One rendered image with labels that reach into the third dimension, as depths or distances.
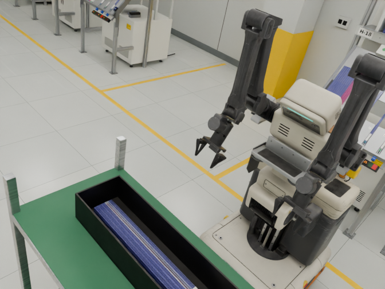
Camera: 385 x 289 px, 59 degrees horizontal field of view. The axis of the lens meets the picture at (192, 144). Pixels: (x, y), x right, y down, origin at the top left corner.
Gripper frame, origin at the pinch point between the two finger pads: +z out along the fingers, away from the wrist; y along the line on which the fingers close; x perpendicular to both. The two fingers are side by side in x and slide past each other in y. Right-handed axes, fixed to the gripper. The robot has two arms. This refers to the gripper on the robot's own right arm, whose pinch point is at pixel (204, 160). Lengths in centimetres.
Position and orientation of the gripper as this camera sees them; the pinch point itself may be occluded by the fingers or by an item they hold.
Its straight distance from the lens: 149.9
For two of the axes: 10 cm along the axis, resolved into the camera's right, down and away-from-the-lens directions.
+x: 5.5, 1.2, 8.3
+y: 6.6, 5.5, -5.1
